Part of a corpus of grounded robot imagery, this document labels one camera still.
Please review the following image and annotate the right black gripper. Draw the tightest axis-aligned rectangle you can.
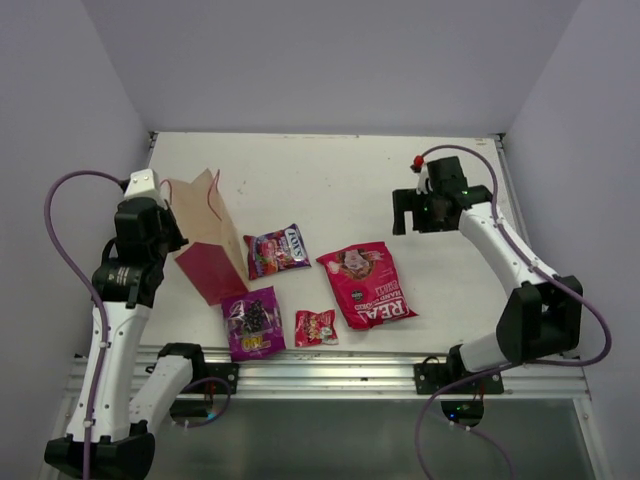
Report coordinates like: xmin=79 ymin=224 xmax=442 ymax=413
xmin=393 ymin=187 xmax=454 ymax=234

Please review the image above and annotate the pink paper bag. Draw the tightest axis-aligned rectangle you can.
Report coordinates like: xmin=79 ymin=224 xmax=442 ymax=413
xmin=160 ymin=169 xmax=249 ymax=306

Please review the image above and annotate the red Real chips bag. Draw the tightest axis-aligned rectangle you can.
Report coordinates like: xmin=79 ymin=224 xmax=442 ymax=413
xmin=316 ymin=241 xmax=417 ymax=330

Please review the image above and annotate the Fox's candy bag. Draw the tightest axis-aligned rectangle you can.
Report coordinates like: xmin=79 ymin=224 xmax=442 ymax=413
xmin=243 ymin=223 xmax=311 ymax=280

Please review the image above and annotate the purple grape candy bag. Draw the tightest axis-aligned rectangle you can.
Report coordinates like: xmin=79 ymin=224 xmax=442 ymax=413
xmin=221 ymin=287 xmax=286 ymax=363

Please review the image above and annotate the small red candy packet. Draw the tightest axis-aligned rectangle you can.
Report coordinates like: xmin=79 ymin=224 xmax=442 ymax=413
xmin=294 ymin=310 xmax=339 ymax=347

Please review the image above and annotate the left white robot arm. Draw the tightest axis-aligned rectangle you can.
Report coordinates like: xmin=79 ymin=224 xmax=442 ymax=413
xmin=44 ymin=197 xmax=208 ymax=479

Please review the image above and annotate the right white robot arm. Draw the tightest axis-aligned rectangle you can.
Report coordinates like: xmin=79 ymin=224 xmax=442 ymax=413
xmin=392 ymin=156 xmax=582 ymax=393

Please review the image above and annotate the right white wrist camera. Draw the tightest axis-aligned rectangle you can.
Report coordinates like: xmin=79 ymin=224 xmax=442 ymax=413
xmin=410 ymin=155 xmax=430 ymax=194

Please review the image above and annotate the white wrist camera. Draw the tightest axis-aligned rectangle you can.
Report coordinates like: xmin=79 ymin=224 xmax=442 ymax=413
xmin=410 ymin=155 xmax=430 ymax=194
xmin=123 ymin=168 xmax=167 ymax=208

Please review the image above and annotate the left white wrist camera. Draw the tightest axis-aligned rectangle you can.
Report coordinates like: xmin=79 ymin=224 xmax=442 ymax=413
xmin=123 ymin=168 xmax=167 ymax=208

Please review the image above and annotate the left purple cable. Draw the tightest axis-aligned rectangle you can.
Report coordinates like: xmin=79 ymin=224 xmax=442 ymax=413
xmin=43 ymin=170 xmax=132 ymax=480

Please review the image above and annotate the purple cable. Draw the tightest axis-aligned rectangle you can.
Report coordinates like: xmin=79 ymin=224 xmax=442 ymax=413
xmin=414 ymin=144 xmax=613 ymax=480
xmin=43 ymin=170 xmax=132 ymax=480

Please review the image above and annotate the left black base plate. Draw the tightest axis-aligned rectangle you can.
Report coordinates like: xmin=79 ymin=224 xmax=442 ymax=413
xmin=194 ymin=362 xmax=240 ymax=395

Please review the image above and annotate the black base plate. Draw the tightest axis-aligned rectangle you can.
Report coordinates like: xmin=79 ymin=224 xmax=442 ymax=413
xmin=194 ymin=362 xmax=240 ymax=395
xmin=413 ymin=356 xmax=505 ymax=395

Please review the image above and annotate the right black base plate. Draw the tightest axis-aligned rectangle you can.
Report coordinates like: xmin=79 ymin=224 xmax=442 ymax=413
xmin=413 ymin=356 xmax=505 ymax=395

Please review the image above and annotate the aluminium mounting rail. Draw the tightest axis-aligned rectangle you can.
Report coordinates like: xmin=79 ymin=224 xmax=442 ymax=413
xmin=67 ymin=347 xmax=589 ymax=401

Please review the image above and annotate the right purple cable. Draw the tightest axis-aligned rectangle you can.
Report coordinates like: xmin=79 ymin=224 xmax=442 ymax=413
xmin=414 ymin=144 xmax=613 ymax=480

